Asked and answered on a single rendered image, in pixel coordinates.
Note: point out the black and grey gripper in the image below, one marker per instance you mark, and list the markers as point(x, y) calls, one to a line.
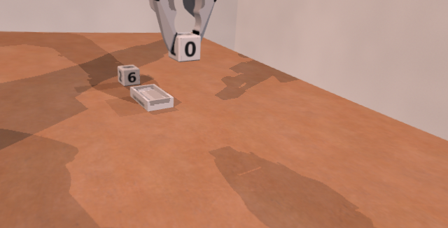
point(166, 13)

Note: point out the white digit cube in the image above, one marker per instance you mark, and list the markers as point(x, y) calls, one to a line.
point(186, 47)
point(128, 75)

